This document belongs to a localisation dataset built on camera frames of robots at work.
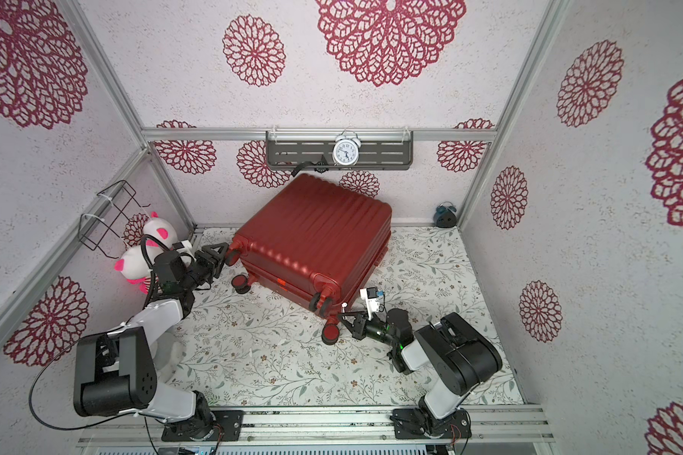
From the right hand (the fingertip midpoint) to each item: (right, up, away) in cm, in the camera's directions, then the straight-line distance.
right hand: (338, 316), depth 83 cm
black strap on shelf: (-6, +47, +9) cm, 48 cm away
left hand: (-34, +20, +5) cm, 39 cm away
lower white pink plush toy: (-60, +14, 0) cm, 61 cm away
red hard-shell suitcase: (-6, +22, +3) cm, 23 cm away
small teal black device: (+45, +34, +37) cm, 68 cm away
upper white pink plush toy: (-58, +26, +9) cm, 64 cm away
